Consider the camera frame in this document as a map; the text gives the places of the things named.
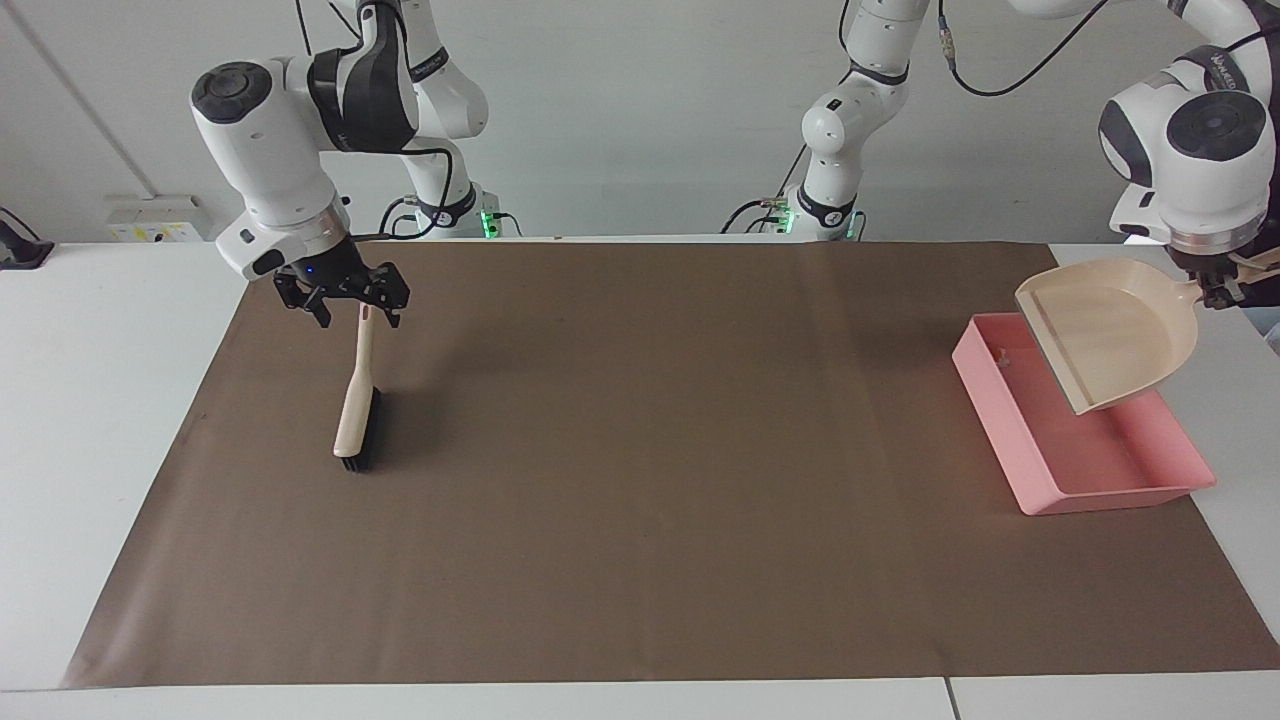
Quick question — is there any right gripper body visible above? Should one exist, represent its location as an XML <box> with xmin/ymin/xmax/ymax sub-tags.
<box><xmin>276</xmin><ymin>234</ymin><xmax>371</xmax><ymax>293</ymax></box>

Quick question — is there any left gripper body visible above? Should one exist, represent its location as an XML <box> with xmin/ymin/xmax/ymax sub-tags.
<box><xmin>1165</xmin><ymin>243</ymin><xmax>1280</xmax><ymax>291</ymax></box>

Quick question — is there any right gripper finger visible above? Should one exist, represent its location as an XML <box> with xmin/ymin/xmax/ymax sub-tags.
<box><xmin>272</xmin><ymin>277</ymin><xmax>334</xmax><ymax>330</ymax></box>
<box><xmin>343</xmin><ymin>262</ymin><xmax>412</xmax><ymax>330</ymax></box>

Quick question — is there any beige plastic dustpan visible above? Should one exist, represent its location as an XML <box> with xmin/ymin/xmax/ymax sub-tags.
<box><xmin>1014</xmin><ymin>259</ymin><xmax>1209</xmax><ymax>417</ymax></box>

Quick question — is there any beige brush with black bristles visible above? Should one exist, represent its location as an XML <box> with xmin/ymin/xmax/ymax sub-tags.
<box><xmin>333</xmin><ymin>303</ymin><xmax>383</xmax><ymax>474</ymax></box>

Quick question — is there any pink plastic bin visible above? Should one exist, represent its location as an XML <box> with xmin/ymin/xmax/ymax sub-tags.
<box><xmin>951</xmin><ymin>312</ymin><xmax>1219</xmax><ymax>517</ymax></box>

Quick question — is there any black stand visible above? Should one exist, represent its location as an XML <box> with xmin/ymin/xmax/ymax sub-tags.
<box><xmin>0</xmin><ymin>206</ymin><xmax>56</xmax><ymax>271</ymax></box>

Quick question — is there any white wall socket box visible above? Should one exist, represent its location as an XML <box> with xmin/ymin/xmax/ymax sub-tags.
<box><xmin>106</xmin><ymin>195</ymin><xmax>207</xmax><ymax>245</ymax></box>

